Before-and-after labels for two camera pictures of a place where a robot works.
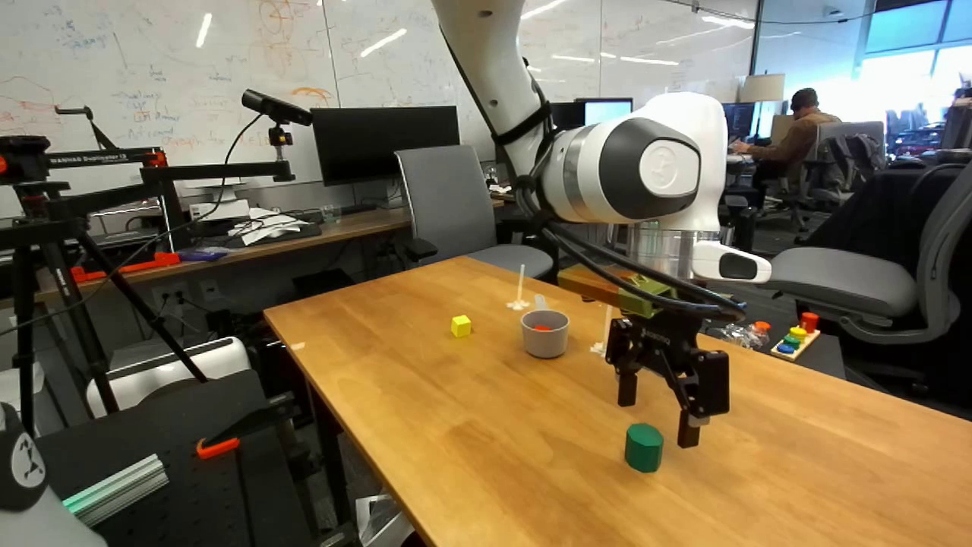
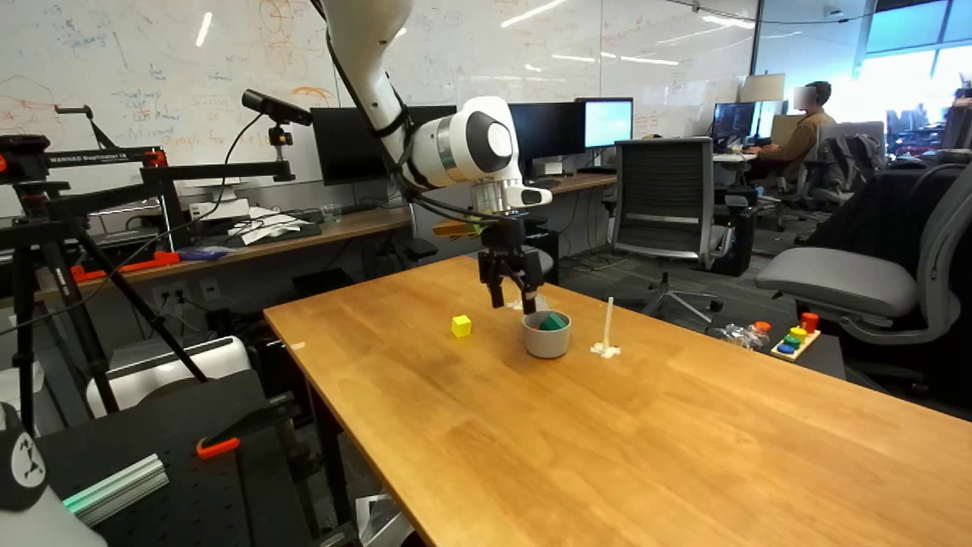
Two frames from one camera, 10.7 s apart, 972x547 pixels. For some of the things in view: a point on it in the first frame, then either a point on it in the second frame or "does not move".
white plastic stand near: (606, 335) does not move
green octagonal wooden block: (643, 449) -> (550, 319)
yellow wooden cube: (458, 326) does not move
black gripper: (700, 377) -> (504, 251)
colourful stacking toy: (801, 335) does not move
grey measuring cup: (543, 333) does not move
